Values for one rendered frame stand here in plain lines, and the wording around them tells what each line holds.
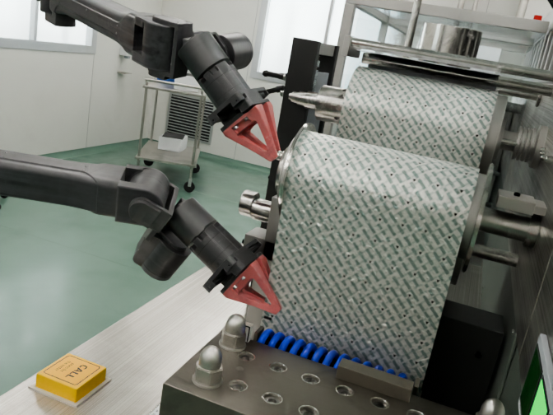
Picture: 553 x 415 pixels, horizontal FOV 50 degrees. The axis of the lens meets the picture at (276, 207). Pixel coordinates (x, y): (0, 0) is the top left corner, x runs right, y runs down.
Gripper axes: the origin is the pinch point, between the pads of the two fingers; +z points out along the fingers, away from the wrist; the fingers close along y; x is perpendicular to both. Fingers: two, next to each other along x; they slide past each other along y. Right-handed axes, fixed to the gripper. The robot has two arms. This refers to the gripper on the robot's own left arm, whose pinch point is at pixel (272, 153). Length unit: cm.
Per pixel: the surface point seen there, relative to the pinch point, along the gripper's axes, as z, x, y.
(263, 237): 9.2, -9.9, -1.5
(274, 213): 7.1, -5.9, -1.1
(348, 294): 21.7, -0.3, 6.5
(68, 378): 9.2, -37.4, 19.1
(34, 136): -180, -323, -350
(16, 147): -175, -329, -329
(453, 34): -3, 26, -67
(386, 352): 31.0, -0.7, 6.8
